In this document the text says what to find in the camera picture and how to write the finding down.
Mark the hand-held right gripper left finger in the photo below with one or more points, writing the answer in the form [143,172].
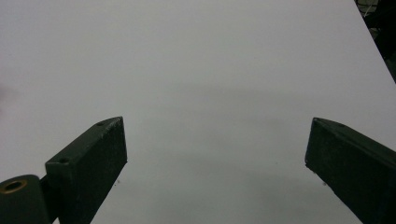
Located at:
[88,165]

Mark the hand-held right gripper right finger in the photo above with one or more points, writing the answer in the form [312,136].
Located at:
[351,165]

